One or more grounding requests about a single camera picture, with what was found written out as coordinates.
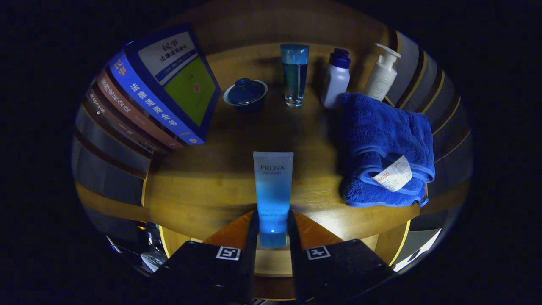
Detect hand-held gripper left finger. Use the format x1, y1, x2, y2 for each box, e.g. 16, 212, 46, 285
150, 210, 260, 305

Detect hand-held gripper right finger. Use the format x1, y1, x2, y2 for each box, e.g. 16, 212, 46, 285
287, 210, 396, 303

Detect blue cosmetic tube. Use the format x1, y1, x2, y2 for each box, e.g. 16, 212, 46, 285
253, 151, 294, 249

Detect wooden countertop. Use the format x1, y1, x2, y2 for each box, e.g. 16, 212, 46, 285
144, 42, 430, 243

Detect wooden cabinet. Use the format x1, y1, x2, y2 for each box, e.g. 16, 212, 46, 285
72, 4, 473, 301

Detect white panel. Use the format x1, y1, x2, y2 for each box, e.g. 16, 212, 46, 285
393, 229, 442, 272

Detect folded blue towel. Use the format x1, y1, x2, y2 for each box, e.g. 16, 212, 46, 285
341, 93, 436, 208

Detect blue lidded teacup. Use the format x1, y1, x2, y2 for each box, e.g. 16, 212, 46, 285
223, 78, 268, 113

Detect reddish brown book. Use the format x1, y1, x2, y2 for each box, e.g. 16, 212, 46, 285
95, 70, 185, 150

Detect dark brown book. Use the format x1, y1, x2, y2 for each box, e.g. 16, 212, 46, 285
86, 87, 170, 155

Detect white bottle with blue cap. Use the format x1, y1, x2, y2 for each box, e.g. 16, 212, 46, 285
321, 48, 351, 110

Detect blue book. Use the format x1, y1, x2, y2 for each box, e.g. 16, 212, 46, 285
108, 23, 221, 145

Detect white pump bottle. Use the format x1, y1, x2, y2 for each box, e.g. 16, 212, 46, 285
363, 43, 401, 102

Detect clear blue tall bottle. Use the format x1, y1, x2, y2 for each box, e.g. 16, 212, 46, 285
280, 43, 310, 108

